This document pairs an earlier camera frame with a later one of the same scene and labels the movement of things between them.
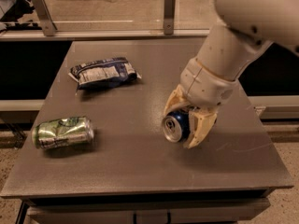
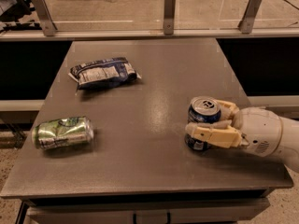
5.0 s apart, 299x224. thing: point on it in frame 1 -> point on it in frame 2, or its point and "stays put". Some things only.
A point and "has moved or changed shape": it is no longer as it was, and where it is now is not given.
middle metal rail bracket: [169, 7] stays put
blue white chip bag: [104, 73] stays put
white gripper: [204, 86] -> [261, 129]
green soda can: [64, 132] stays put
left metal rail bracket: [43, 13] stays put
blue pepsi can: [176, 126] has moved or changed shape
